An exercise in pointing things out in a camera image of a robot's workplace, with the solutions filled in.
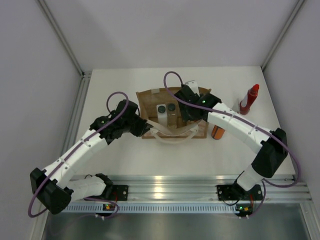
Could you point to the clear bottle dark cap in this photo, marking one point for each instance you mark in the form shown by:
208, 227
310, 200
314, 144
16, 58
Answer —
172, 116

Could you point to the aluminium mounting rail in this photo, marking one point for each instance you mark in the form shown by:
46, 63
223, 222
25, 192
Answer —
198, 188

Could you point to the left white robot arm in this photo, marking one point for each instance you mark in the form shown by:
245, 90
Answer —
54, 186

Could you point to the perforated cable tray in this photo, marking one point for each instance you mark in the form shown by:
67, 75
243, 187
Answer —
143, 208

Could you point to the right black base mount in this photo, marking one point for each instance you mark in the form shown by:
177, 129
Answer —
225, 192

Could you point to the orange blue bottle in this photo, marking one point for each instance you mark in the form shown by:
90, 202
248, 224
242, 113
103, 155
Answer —
217, 132

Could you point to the burlap canvas tote bag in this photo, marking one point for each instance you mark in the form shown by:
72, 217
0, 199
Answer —
190, 129

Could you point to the white bottle dark cap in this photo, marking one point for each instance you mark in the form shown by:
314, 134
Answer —
162, 116

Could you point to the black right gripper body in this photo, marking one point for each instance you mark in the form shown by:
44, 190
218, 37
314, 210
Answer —
186, 116

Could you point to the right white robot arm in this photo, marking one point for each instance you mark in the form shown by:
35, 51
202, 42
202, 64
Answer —
269, 146

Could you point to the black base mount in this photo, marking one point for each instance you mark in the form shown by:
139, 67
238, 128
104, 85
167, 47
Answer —
225, 192
119, 193

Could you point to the left aluminium frame post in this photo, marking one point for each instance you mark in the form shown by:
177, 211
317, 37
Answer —
43, 6

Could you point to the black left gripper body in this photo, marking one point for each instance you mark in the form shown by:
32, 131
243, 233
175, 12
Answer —
136, 126

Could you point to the aluminium frame post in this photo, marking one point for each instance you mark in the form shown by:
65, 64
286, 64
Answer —
43, 6
298, 6

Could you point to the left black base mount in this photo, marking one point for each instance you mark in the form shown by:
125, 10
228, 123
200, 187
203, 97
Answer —
119, 193

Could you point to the right aluminium frame post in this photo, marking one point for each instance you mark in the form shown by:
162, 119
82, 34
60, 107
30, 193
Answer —
298, 6

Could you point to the red sauce bottle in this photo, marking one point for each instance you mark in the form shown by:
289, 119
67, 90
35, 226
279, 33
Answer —
246, 103

